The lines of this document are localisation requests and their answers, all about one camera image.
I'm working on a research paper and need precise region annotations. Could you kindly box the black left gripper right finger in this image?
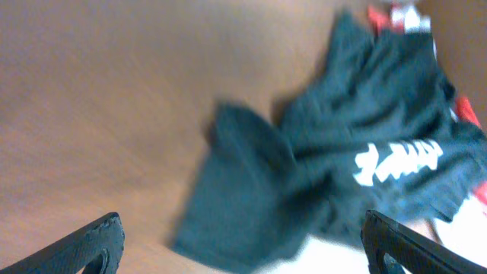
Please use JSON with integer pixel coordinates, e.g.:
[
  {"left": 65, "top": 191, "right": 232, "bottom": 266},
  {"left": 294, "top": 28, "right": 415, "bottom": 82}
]
[{"left": 361, "top": 210, "right": 486, "bottom": 274}]

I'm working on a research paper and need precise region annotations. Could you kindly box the red t-shirt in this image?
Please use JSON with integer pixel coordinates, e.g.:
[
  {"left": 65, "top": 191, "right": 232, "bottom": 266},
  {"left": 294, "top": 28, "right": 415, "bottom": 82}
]
[{"left": 367, "top": 3, "right": 487, "bottom": 206}]

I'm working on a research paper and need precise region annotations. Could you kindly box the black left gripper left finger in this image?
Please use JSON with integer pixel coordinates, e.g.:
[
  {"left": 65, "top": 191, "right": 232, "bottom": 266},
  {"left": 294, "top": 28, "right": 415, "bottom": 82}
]
[{"left": 1, "top": 212, "right": 125, "bottom": 274}]

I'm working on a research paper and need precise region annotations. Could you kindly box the dark green t-shirt white print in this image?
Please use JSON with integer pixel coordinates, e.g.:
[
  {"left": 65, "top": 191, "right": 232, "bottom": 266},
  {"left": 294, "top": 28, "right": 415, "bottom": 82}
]
[{"left": 172, "top": 13, "right": 486, "bottom": 273}]

